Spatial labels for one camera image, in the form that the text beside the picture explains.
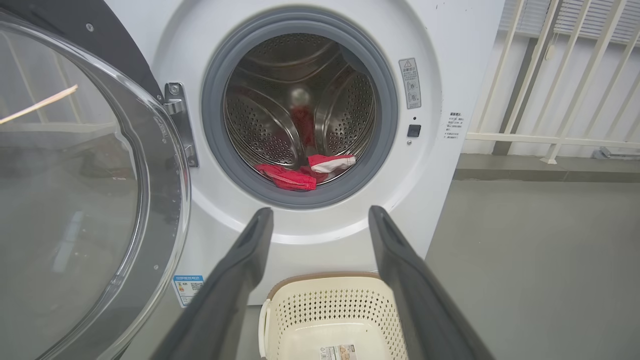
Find white window blind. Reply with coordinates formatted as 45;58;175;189
500;0;640;46

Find blue energy label sticker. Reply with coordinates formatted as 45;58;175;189
172;274;205;308

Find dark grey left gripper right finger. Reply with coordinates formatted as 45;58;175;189
368;205;496;360

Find grey warning label sticker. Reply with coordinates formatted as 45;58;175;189
398;58;422;110

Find cream basket with brown rim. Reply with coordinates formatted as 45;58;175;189
258;272;408;360

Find red and white garment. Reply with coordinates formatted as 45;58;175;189
254;154;357;192

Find black-rimmed glass washer door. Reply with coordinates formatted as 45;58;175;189
0;0;192;360

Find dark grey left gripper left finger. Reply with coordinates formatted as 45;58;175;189
152;207;274;360

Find white warning label sticker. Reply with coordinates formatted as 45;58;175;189
320;344;357;360

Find stainless steel washing machine drum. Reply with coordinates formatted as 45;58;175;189
223;32;377;186

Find white front-load washing machine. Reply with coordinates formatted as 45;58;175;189
105;0;506;360

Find black printed text sticker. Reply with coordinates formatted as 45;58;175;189
445;111;466;141

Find white metal railing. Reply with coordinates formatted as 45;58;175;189
465;0;640;165

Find metal door hinge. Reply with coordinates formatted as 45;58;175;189
164;82;199;168

